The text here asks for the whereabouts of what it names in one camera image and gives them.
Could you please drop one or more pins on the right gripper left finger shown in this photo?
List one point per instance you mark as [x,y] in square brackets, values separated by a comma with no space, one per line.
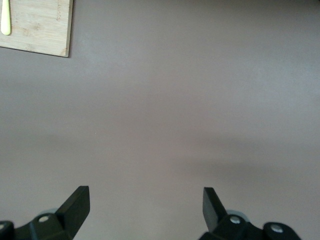
[65,220]

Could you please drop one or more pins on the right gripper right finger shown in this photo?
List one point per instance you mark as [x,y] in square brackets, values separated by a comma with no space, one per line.
[222,225]

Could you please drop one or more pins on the bamboo cutting board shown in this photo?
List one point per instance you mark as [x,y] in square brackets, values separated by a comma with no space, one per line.
[40,27]

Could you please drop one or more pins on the yellow plastic fork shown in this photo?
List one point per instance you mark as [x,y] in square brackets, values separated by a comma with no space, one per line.
[5,20]

